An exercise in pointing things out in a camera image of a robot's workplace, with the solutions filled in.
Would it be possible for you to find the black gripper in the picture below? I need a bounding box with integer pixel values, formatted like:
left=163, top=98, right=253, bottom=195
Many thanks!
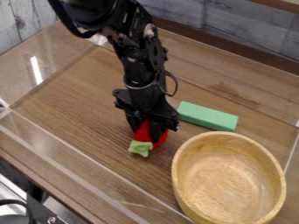
left=112, top=81, right=179, bottom=144

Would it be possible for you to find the red plush strawberry green leaf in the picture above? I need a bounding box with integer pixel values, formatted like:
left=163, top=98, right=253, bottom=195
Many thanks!
left=127, top=118, right=171, bottom=158

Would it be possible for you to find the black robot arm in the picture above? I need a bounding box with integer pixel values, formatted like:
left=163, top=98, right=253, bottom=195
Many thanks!
left=48, top=0, right=179, bottom=144

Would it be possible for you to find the green foam block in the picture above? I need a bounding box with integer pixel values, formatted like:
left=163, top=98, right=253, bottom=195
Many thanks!
left=177, top=101, right=239, bottom=132

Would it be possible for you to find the wooden bowl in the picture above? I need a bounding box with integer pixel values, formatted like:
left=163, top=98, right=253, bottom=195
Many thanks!
left=172, top=131, right=286, bottom=224

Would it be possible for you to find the clear acrylic tray wall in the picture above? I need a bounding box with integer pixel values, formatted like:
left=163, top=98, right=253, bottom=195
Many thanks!
left=0, top=24, right=299, bottom=224

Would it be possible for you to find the black metal stand bracket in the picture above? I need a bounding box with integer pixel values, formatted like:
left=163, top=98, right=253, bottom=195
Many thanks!
left=0, top=192, right=68, bottom=224

